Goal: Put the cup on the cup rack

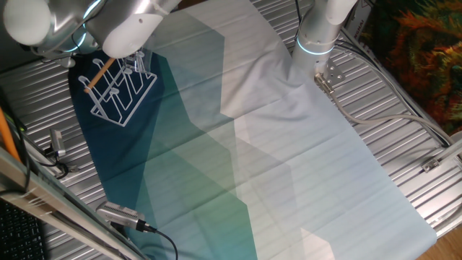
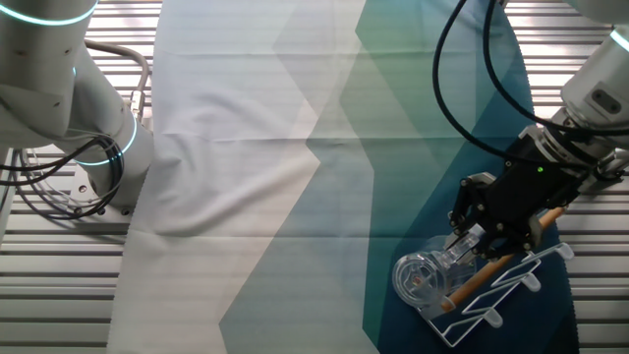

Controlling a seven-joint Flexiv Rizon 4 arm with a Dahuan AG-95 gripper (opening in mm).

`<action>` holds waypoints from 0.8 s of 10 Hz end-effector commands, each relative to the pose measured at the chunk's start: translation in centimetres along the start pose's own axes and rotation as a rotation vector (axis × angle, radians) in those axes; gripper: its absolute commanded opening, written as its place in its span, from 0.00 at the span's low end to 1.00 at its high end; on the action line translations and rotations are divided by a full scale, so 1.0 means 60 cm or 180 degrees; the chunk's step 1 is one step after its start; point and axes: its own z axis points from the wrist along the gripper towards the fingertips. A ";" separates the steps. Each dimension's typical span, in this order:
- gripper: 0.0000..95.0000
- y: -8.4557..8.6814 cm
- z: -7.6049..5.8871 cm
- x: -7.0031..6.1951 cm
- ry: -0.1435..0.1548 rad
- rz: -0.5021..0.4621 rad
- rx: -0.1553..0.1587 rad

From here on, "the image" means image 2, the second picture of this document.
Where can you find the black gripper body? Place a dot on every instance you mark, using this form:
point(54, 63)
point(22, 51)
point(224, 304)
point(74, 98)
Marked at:
point(526, 192)

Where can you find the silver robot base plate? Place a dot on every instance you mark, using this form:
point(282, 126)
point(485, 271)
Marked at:
point(81, 189)

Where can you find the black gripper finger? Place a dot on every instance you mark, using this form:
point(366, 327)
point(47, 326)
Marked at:
point(511, 241)
point(464, 206)

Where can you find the clear plastic cup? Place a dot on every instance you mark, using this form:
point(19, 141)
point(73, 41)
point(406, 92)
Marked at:
point(422, 280)

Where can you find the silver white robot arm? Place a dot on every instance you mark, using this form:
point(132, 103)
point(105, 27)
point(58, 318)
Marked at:
point(49, 88)

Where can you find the teal white gradient tablecloth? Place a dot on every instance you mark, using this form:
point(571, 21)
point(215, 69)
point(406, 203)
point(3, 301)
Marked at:
point(245, 147)

